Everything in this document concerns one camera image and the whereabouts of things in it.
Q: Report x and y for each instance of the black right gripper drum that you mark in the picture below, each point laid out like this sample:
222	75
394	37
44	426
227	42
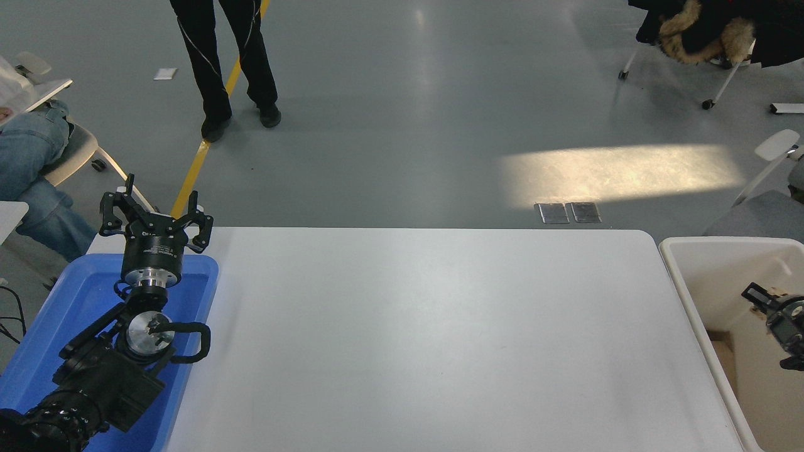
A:
788	329

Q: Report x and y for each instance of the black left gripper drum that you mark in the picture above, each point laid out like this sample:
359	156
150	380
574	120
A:
154	248

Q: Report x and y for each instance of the large pale plastic bin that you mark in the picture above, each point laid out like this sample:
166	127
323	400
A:
722	276

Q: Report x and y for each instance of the beige office chair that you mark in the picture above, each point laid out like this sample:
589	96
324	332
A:
78	154

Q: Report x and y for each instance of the grey chair with white armrest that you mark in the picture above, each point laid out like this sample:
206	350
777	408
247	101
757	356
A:
763	216

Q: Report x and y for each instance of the blue plastic tray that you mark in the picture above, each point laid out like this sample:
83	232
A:
75	301

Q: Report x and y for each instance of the seated person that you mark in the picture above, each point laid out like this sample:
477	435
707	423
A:
28	157

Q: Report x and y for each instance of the small white side table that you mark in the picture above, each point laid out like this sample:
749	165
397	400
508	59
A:
11	216

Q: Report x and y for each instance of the white paper sheet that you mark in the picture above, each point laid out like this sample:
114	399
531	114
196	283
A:
165	74

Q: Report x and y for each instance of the white writing board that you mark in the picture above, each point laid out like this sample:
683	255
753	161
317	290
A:
38	94

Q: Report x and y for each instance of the standing person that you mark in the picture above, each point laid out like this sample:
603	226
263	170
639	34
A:
207	63

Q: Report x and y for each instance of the white bar on floor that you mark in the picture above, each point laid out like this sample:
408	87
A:
786	108

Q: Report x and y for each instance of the silver floor outlet plate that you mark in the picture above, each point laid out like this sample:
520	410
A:
583	211
552	213

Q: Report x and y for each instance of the dark coat with fur trim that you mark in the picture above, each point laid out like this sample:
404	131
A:
710	28

